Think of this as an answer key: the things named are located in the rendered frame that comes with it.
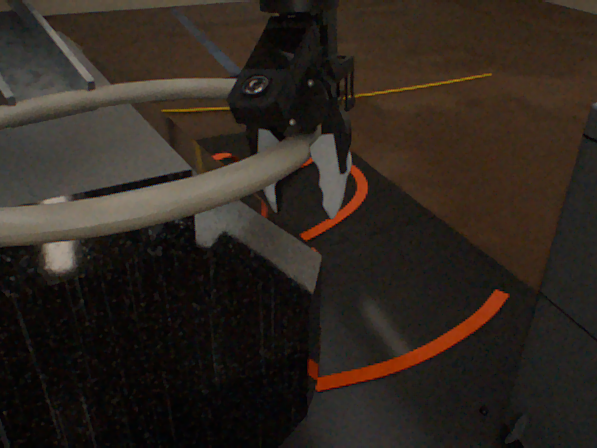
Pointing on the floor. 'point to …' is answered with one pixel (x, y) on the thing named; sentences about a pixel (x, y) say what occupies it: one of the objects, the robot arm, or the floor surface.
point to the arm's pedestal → (584, 304)
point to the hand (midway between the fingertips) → (301, 207)
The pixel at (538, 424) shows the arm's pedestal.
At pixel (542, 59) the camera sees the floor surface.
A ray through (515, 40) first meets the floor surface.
